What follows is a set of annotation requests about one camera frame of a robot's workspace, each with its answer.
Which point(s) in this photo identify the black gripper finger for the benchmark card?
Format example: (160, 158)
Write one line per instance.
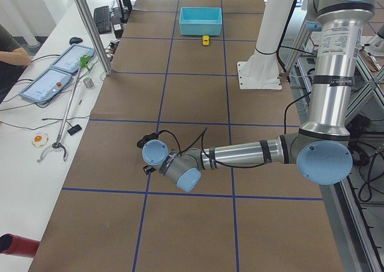
(148, 169)

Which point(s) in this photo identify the yellow beetle toy car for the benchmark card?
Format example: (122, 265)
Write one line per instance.
(205, 40)

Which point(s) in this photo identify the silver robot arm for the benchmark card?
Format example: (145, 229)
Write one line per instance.
(319, 148)

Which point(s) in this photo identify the fried egg toy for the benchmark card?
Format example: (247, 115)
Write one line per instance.
(40, 140)

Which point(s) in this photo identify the small black device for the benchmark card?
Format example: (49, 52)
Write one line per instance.
(74, 129)

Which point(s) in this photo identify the small metal cylinder weight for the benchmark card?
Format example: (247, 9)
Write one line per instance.
(88, 82)

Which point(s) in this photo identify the lower teach pendant tablet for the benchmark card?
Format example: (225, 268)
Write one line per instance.
(48, 84)

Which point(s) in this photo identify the teach pendant tablet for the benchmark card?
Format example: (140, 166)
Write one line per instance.
(48, 84)
(69, 60)

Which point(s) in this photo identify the upper teach pendant tablet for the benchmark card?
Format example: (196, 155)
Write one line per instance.
(69, 60)

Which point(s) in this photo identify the black computer mouse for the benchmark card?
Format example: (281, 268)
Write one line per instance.
(75, 40)

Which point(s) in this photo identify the light blue plastic bin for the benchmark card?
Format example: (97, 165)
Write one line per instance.
(199, 21)

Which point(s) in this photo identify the red cylinder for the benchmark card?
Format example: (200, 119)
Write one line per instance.
(18, 246)

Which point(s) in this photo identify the black keyboard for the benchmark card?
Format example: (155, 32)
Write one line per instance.
(101, 18)

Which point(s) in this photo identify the seated person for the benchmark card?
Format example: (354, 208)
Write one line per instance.
(14, 59)

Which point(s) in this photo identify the aluminium frame post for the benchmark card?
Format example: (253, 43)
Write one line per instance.
(91, 28)

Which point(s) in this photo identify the green handled reacher grabber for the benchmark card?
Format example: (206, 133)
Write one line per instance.
(57, 145)

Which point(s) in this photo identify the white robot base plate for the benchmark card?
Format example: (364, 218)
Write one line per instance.
(258, 75)

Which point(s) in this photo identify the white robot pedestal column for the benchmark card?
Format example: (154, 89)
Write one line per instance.
(274, 21)

